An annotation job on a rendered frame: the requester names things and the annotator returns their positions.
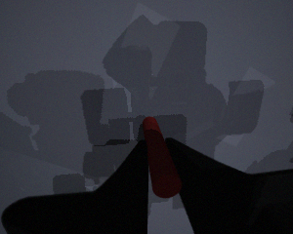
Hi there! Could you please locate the dark red peg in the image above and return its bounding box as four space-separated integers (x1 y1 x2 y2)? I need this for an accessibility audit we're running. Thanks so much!
143 117 183 198

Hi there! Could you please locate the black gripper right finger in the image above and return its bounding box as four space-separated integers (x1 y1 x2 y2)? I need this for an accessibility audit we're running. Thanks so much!
165 137 293 234

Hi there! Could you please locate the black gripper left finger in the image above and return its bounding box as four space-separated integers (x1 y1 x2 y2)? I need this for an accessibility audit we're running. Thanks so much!
1 139 148 234

